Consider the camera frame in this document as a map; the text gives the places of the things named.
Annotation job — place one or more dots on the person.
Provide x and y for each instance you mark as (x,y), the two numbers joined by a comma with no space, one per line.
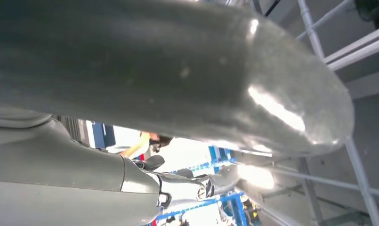
(139,145)

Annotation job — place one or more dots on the blue metal shelf rack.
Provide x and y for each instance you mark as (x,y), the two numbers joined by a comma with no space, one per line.
(233,206)

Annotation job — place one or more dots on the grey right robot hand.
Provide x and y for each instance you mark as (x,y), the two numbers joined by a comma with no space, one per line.
(145,62)

